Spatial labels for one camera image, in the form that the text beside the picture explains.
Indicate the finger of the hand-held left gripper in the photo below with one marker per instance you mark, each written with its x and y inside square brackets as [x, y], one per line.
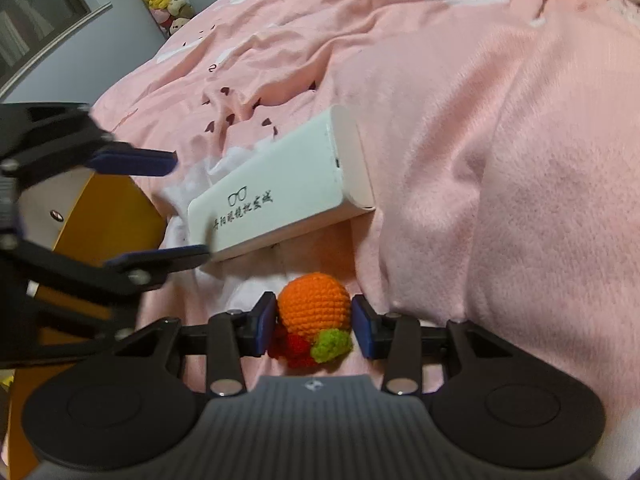
[135, 160]
[160, 257]

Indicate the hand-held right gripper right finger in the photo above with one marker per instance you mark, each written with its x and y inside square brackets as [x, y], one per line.
[365, 327]

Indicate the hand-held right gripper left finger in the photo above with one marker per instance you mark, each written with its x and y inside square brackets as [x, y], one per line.
[265, 325]

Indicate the orange crochet ball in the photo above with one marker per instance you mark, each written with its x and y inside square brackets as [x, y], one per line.
[312, 300]

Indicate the orange cardboard box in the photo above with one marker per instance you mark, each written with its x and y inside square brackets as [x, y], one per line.
[115, 215]

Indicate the white glasses case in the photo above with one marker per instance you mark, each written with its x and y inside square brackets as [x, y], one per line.
[280, 195]

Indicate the window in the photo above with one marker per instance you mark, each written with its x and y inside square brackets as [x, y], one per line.
[40, 15]

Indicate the pink cloud print duvet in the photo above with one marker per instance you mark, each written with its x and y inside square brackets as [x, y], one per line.
[500, 160]

